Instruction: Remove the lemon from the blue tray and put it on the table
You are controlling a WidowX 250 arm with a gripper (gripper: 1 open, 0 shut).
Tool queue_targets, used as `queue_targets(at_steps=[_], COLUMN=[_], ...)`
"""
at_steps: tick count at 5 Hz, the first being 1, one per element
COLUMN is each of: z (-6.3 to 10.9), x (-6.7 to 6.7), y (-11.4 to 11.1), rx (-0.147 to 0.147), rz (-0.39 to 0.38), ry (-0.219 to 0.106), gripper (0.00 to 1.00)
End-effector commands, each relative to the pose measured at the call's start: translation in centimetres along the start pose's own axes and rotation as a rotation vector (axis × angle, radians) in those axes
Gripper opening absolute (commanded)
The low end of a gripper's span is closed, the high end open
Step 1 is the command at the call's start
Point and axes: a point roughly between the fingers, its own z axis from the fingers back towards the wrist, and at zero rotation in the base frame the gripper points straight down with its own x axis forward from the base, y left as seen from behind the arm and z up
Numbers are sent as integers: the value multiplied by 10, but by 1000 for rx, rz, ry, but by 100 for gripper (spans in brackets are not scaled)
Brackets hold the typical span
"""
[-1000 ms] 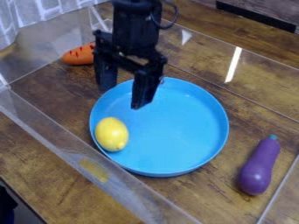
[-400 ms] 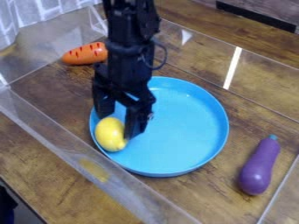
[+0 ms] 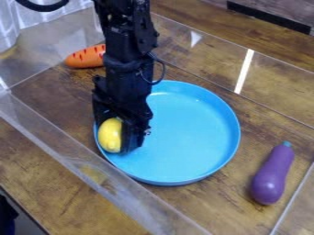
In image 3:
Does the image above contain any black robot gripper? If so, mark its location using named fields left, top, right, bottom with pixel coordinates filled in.
left=92, top=56, right=153, bottom=154

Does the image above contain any yellow toy lemon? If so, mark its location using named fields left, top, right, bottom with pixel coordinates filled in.
left=97, top=117, right=121, bottom=153

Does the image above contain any round blue tray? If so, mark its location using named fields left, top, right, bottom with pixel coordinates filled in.
left=102, top=80, right=240, bottom=186

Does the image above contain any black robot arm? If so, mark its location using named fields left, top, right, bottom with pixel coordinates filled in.
left=92, top=0, right=157, bottom=153

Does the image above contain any orange toy carrot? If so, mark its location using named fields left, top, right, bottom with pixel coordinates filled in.
left=64, top=44, right=105, bottom=68

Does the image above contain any white patterned curtain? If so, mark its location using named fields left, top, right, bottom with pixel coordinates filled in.
left=0, top=0, right=92, bottom=53

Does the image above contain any purple toy eggplant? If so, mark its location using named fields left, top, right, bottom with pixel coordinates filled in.
left=249, top=140, right=294, bottom=205

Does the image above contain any black cable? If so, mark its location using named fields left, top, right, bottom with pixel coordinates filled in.
left=139, top=52, right=168, bottom=86

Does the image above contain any clear acrylic enclosure wall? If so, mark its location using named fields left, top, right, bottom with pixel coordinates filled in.
left=0, top=0, right=314, bottom=235

